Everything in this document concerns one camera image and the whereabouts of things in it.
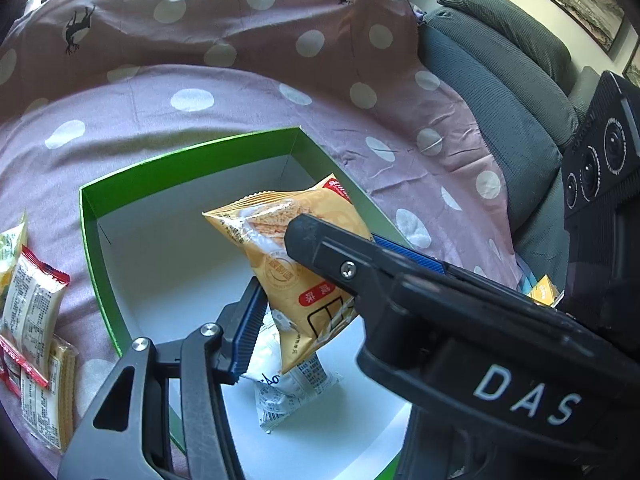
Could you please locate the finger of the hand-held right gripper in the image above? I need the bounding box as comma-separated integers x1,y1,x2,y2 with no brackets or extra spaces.
372,235,447,276
284,213,601,374

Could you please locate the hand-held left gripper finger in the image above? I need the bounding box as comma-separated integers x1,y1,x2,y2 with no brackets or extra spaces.
56,276,271,480

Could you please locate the orange snack packet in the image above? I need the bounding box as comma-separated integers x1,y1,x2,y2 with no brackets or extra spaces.
202,174,376,375

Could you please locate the green cardboard box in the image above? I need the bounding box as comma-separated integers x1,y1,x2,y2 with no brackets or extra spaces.
79,126,416,480

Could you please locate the small yellow carton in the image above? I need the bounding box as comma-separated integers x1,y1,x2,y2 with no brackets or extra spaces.
524,275,560,307

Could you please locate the grey sofa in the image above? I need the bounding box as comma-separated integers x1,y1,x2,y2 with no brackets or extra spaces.
414,0,608,293

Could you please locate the clear wafer packet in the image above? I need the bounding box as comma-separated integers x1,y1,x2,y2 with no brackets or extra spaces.
19,336,79,455

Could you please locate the yellow-green snack packet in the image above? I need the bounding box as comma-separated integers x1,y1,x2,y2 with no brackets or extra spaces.
0,212,28,311

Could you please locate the pink polka dot blanket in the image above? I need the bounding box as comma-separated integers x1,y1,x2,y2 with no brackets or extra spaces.
0,0,526,480

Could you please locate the dark picture frame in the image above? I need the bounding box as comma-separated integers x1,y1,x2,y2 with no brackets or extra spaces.
622,40,640,88

